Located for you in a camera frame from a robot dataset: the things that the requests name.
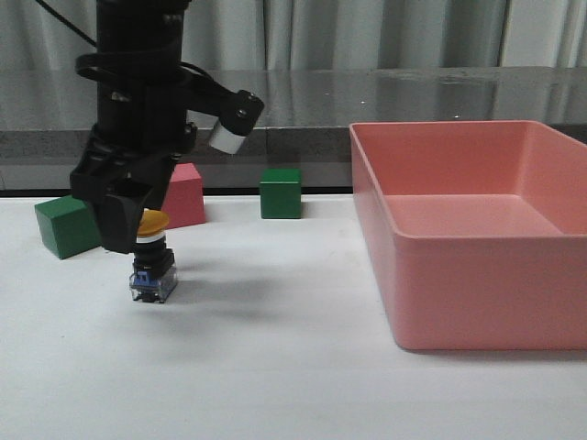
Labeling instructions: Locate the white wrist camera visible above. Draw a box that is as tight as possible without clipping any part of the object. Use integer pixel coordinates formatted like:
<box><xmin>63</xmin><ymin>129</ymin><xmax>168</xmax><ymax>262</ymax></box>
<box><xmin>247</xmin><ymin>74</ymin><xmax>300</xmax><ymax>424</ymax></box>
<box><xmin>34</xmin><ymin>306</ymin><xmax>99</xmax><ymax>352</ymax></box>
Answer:
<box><xmin>208</xmin><ymin>118</ymin><xmax>252</xmax><ymax>155</ymax></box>

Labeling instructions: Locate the grey curtain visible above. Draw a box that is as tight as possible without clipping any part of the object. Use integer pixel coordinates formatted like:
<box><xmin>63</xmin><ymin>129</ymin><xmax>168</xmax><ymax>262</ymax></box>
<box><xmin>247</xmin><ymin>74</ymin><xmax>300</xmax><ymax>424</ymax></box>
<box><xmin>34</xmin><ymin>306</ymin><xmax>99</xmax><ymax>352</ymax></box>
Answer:
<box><xmin>0</xmin><ymin>0</ymin><xmax>587</xmax><ymax>73</ymax></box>

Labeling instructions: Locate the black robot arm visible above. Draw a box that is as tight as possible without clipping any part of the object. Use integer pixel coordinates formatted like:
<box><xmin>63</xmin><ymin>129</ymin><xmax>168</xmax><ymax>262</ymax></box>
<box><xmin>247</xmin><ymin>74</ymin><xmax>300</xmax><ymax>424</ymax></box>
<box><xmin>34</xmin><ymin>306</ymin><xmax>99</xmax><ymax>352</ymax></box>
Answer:
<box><xmin>70</xmin><ymin>1</ymin><xmax>196</xmax><ymax>254</ymax></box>

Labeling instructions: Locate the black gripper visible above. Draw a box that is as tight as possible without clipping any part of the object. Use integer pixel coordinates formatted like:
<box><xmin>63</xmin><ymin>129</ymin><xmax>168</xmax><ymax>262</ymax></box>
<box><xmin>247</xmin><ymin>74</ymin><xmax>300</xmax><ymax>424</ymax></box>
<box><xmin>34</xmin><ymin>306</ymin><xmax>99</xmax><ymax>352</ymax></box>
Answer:
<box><xmin>70</xmin><ymin>85</ymin><xmax>195</xmax><ymax>254</ymax></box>

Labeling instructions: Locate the left green wooden cube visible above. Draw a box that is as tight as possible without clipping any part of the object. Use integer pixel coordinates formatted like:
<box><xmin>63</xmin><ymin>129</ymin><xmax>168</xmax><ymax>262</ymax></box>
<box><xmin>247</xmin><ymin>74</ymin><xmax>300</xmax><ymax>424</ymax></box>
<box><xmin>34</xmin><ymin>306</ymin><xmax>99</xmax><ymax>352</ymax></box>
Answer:
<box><xmin>34</xmin><ymin>195</ymin><xmax>101</xmax><ymax>259</ymax></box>

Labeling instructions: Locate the yellow push button switch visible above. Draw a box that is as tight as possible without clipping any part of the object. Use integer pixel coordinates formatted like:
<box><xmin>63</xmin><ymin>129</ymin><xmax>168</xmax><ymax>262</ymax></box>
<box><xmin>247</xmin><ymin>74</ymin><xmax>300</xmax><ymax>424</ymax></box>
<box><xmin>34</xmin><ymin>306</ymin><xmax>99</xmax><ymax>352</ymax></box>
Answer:
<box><xmin>129</xmin><ymin>209</ymin><xmax>178</xmax><ymax>303</ymax></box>

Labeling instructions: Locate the grey glossy back table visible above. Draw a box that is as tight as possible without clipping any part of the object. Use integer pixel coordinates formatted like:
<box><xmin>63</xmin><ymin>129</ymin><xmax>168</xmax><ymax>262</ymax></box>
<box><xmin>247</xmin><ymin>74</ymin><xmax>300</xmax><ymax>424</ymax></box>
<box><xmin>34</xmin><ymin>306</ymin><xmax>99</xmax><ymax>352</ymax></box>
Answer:
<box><xmin>1</xmin><ymin>67</ymin><xmax>586</xmax><ymax>195</ymax></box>

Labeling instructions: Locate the right green wooden cube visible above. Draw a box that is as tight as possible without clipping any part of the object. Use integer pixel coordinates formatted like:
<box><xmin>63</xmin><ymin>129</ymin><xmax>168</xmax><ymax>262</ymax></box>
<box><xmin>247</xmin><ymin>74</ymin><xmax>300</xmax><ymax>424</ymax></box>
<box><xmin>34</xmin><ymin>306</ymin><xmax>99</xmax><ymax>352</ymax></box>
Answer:
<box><xmin>260</xmin><ymin>169</ymin><xmax>302</xmax><ymax>219</ymax></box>

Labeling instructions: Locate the green wooden cube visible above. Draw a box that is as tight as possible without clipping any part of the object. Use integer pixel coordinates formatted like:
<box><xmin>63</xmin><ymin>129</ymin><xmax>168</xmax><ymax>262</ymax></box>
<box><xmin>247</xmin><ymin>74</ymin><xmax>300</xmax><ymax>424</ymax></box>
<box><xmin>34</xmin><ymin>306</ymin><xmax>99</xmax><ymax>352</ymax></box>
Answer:
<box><xmin>260</xmin><ymin>169</ymin><xmax>302</xmax><ymax>219</ymax></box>
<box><xmin>34</xmin><ymin>195</ymin><xmax>101</xmax><ymax>259</ymax></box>

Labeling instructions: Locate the pink plastic bin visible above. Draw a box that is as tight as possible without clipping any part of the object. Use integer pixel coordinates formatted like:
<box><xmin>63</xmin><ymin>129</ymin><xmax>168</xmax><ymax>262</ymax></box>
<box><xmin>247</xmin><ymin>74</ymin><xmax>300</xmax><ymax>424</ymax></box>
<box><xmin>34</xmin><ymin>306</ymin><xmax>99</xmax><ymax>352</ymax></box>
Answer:
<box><xmin>349</xmin><ymin>121</ymin><xmax>586</xmax><ymax>350</ymax></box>

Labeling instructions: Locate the pink wooden cube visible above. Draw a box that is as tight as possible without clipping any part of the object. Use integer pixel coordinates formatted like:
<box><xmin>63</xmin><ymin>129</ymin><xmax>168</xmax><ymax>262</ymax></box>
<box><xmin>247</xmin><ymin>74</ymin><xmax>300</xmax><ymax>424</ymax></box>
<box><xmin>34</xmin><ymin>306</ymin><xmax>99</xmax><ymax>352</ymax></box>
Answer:
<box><xmin>161</xmin><ymin>163</ymin><xmax>206</xmax><ymax>229</ymax></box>

